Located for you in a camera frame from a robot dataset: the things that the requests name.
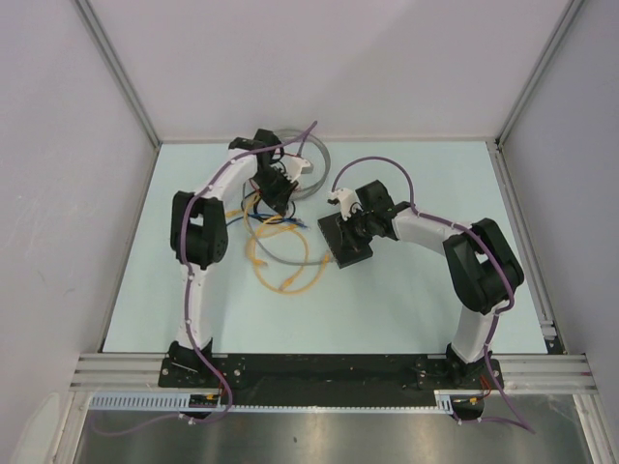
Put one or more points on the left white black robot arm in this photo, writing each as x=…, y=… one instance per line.
x=199, y=237

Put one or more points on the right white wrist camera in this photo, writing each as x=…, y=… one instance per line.
x=348, y=202

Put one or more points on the black network switch box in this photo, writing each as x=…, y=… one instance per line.
x=329, y=228

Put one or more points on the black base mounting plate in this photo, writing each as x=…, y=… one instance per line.
x=332, y=381

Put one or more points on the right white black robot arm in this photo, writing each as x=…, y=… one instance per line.
x=484, y=270

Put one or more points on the grey slotted cable duct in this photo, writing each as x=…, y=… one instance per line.
x=179, y=402

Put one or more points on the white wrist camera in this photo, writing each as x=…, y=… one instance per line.
x=296, y=167
x=348, y=202

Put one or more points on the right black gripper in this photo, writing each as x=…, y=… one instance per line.
x=353, y=244

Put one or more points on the aluminium frame rail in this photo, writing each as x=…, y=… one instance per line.
x=523, y=374

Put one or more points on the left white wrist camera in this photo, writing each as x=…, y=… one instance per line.
x=296, y=167

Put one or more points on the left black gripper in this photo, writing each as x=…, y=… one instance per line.
x=280, y=200

